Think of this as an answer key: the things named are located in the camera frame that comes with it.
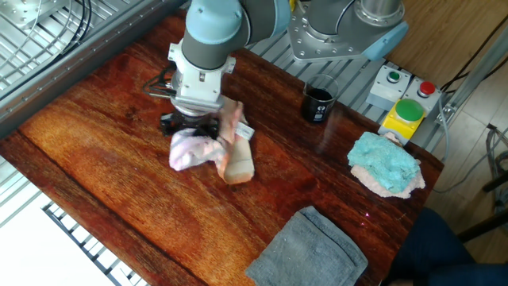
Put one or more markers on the aluminium profile strut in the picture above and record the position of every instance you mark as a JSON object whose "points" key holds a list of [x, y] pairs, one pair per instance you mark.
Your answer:
{"points": [[472, 75]]}

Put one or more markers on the grey box, small green button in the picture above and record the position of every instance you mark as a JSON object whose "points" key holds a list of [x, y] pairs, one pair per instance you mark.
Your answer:
{"points": [[383, 89]]}

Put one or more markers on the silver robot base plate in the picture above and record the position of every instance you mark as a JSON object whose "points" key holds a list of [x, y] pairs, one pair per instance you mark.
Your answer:
{"points": [[313, 43]]}

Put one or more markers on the grey robot arm, blue caps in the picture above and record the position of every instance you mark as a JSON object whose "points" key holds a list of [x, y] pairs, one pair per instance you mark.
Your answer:
{"points": [[214, 24]]}

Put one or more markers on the yellow clip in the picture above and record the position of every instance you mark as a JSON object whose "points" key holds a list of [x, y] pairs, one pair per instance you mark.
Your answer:
{"points": [[293, 5]]}

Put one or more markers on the yellow box, large green button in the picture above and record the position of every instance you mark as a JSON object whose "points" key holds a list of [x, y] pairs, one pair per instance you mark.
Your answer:
{"points": [[409, 111]]}

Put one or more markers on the pink striped cloth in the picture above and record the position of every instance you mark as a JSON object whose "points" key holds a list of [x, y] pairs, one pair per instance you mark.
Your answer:
{"points": [[194, 153]]}

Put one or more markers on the grey folded towel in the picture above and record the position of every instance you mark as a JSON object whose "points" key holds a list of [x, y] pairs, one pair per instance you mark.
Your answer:
{"points": [[305, 254]]}

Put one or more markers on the silver mounting plate, white base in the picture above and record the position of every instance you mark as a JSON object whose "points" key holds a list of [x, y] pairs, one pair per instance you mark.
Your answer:
{"points": [[24, 10]]}

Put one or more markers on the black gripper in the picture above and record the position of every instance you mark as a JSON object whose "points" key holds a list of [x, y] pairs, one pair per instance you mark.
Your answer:
{"points": [[196, 121]]}

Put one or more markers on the white wrist housing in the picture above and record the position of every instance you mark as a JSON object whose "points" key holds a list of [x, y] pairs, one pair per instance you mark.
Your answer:
{"points": [[198, 85]]}

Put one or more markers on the dark chair leg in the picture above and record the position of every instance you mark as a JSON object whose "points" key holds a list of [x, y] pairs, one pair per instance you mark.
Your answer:
{"points": [[496, 180], [484, 226]]}

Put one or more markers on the leg in blue trousers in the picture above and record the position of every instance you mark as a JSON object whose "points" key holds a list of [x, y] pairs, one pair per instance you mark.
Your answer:
{"points": [[432, 254]]}

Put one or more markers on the glass beaker with dark liquid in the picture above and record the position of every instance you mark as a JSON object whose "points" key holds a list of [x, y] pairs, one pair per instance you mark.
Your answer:
{"points": [[317, 105]]}

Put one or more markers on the plain pale pink cloth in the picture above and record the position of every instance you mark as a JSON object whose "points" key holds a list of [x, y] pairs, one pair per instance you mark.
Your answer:
{"points": [[381, 188]]}

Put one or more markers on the teal cloth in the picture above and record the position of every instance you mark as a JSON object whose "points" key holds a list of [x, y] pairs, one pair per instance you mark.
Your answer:
{"points": [[383, 159]]}

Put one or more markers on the grey aluminium beam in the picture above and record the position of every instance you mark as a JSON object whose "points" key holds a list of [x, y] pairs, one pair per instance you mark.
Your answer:
{"points": [[79, 71]]}

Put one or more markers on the grey box, red button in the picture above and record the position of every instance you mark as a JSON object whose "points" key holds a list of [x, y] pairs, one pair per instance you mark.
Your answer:
{"points": [[426, 89]]}

